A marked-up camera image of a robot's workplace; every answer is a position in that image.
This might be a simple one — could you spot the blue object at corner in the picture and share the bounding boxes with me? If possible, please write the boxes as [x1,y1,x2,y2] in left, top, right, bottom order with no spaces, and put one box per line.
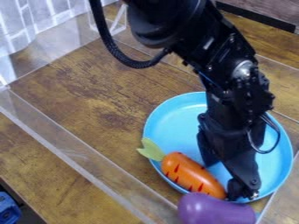
[0,192,21,224]

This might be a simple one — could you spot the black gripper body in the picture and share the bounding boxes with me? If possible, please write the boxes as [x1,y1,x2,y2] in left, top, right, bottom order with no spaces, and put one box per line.
[196,95,269,165]

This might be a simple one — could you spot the purple toy eggplant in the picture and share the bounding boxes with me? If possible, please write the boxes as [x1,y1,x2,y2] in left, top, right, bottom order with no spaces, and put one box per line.
[177,192,257,224]

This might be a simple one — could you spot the orange toy carrot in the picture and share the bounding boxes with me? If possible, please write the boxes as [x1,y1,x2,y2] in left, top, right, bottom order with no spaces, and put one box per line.
[136,138,227,200]

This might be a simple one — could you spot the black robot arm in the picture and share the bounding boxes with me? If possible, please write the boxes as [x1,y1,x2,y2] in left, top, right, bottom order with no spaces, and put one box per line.
[124,0,275,200]

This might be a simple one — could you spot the clear acrylic enclosure wall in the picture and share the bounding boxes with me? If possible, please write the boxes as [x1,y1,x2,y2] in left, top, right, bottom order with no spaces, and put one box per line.
[0,0,299,224]

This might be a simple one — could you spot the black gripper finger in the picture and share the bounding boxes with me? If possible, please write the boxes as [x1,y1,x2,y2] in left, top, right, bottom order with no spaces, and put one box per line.
[197,130,219,167]
[224,151,261,201]

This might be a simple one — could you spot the black braided cable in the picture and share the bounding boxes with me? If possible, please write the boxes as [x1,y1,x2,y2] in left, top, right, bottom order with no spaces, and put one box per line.
[88,0,173,70]

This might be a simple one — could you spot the white tiled curtain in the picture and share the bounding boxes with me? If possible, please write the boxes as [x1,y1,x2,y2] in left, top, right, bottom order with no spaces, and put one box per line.
[0,0,117,56]

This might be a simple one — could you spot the blue round plastic tray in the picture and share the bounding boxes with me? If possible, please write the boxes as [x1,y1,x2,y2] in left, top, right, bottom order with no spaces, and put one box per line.
[143,92,293,200]

